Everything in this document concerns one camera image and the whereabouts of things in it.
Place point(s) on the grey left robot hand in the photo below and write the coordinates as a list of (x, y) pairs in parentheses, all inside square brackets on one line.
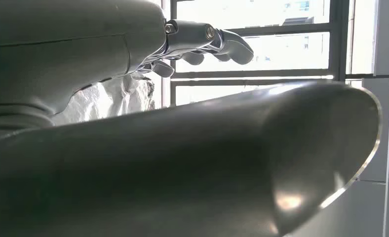
[(67, 55)]

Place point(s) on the crumpled grey package, dark-red print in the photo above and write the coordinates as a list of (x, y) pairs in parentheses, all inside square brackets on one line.
[(103, 101)]

